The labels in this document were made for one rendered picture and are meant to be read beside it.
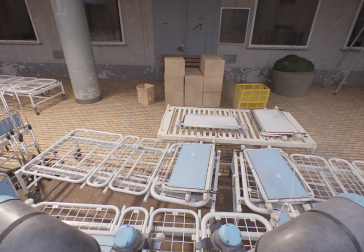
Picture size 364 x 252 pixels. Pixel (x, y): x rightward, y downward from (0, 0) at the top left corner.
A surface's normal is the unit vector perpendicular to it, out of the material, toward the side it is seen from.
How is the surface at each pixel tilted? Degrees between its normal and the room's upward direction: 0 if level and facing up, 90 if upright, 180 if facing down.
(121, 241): 19
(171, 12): 90
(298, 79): 101
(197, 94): 90
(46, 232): 29
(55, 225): 39
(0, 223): 5
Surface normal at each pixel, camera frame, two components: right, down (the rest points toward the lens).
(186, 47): -0.07, 0.48
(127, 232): -0.12, -0.68
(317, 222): -0.35, -0.88
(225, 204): 0.01, -0.88
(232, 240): 0.15, -0.68
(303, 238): -0.58, -0.64
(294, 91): -0.18, 0.63
